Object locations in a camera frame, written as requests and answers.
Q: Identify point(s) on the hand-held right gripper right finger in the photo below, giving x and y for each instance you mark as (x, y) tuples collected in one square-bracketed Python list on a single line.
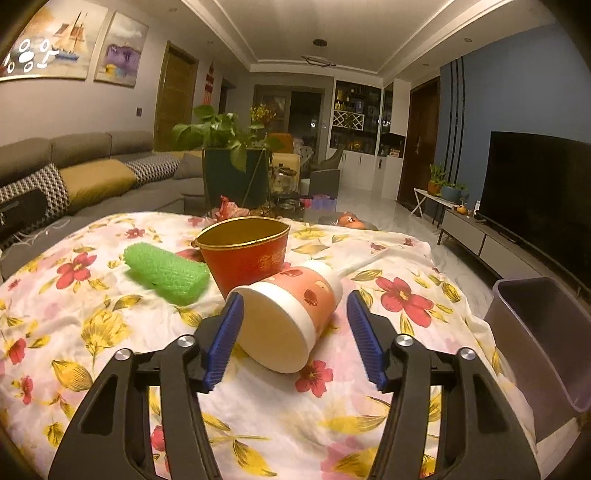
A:
[(364, 337)]

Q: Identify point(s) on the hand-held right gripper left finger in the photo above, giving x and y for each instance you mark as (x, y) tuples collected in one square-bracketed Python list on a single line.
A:
[(226, 337)]

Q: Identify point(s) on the pink patterned paper cup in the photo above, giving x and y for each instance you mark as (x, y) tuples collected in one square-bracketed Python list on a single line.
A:
[(281, 318)]

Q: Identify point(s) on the grey plastic trash bin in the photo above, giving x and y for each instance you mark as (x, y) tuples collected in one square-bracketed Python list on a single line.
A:
[(545, 350)]

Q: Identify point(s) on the red and gold paper bucket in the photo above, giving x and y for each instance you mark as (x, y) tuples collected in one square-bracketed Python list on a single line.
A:
[(240, 267)]

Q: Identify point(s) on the green foam fruit net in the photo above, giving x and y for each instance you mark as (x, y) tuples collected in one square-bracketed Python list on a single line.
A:
[(166, 274)]

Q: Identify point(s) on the floral tablecloth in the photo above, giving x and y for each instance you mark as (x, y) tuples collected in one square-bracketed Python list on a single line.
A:
[(115, 332)]

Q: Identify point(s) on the orange round item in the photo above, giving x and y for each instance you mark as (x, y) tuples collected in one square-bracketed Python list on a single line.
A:
[(353, 220)]

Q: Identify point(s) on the pink crumpled wrapper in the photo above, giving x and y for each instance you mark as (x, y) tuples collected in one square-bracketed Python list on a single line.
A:
[(231, 210)]

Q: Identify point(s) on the grey television cabinet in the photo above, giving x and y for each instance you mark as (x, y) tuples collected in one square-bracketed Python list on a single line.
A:
[(466, 237)]

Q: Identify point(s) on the white side table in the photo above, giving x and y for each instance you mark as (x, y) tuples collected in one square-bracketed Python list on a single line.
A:
[(427, 196)]

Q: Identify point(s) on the grey armchair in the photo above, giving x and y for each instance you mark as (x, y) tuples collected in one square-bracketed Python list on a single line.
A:
[(325, 177)]

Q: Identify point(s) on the large potted green plant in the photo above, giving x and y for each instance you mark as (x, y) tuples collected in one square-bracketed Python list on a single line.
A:
[(231, 170)]

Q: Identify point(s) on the small plant in blue pot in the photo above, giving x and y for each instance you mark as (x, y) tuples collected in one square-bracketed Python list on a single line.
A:
[(452, 193)]

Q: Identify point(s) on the small plant in orange pot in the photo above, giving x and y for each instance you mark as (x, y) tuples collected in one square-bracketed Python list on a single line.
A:
[(435, 182)]

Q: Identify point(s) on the houndstooth patterned cushion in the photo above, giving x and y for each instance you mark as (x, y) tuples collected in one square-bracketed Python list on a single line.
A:
[(37, 184), (152, 167)]

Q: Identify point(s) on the orange chair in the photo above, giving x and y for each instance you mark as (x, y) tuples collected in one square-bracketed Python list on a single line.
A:
[(286, 159)]

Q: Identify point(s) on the yellow cushion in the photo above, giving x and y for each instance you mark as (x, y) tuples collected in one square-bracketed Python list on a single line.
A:
[(97, 184)]

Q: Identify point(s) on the dark brown door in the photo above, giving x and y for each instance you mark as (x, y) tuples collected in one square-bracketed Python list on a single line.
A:
[(418, 143)]

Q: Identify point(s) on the white display cabinet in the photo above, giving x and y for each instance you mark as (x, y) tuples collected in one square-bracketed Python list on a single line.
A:
[(360, 134)]

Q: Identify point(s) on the black flat television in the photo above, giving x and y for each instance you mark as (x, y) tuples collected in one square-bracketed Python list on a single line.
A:
[(535, 194)]

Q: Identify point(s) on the yellow flower bouquet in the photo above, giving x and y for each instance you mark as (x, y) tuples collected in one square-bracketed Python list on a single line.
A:
[(263, 114)]

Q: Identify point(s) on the grey fabric sofa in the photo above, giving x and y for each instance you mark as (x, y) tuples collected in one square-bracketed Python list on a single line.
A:
[(92, 147)]

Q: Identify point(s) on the black case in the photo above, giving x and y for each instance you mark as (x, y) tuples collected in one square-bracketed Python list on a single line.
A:
[(23, 214)]

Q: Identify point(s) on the light wooden door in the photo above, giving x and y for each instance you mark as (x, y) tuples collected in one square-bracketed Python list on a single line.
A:
[(175, 92)]

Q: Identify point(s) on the red wall decoration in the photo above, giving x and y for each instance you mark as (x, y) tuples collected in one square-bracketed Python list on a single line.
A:
[(209, 85)]

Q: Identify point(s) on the purple abstract wall painting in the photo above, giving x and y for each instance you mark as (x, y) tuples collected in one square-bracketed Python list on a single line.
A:
[(121, 50)]

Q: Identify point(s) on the sailboat wall painting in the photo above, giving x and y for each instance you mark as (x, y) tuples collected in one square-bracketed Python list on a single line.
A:
[(60, 46)]

